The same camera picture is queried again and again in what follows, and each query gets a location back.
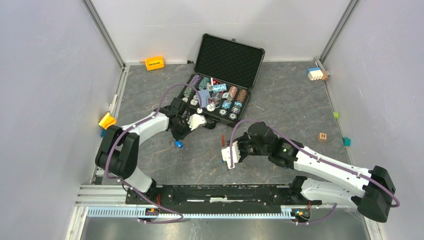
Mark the blue tag with key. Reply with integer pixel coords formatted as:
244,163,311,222
173,140,184,149

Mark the red keyring with key bunch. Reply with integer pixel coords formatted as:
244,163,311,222
221,133,227,163

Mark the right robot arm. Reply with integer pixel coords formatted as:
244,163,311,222
221,120,400,223

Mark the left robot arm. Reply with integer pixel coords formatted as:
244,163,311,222
94,97,192,204

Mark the blue patterned card deck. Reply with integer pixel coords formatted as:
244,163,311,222
198,89,211,108

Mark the clear dealer button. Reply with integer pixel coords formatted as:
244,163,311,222
211,92,223,109

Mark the green poker chip stack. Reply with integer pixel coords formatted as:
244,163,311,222
198,77,211,91

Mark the purple poker chip stack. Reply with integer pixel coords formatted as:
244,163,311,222
183,74,202,98

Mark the light blue chip stack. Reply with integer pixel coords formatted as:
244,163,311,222
212,83,227,93

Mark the yellow toy block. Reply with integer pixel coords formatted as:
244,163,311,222
144,56,165,71

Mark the black poker chip case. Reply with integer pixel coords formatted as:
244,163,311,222
177,33,266,129

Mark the yellow orange block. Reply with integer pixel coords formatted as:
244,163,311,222
98,112,117,130

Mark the wooden letter cube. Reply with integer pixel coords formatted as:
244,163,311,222
317,132,328,142

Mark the small blue block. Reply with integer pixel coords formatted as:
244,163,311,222
100,129,106,138

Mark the white blue brick stack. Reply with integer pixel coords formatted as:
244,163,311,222
307,67,328,81

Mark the teal small cube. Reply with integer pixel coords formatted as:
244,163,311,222
342,136,352,148

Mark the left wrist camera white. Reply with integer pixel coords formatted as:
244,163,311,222
187,113,207,131

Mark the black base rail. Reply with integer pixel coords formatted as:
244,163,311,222
125,184,323,215

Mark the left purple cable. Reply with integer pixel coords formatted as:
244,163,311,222
103,83,204,225

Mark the purple cable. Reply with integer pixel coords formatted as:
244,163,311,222
229,118,401,225
103,83,204,225

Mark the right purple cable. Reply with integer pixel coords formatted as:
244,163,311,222
229,118,401,225

